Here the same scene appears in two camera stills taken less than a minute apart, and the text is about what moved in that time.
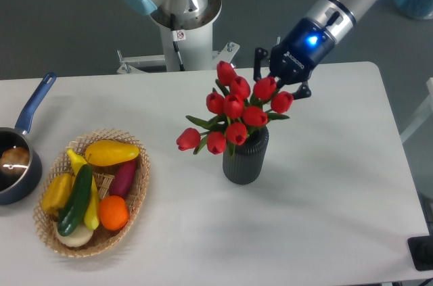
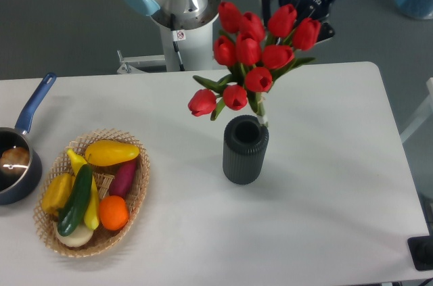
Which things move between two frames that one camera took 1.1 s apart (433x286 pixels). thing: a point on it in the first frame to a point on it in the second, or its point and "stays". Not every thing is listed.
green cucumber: x=76 y=206 stays
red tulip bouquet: x=236 y=109 to x=253 y=56
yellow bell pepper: x=55 y=193 stays
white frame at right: x=421 y=117 stays
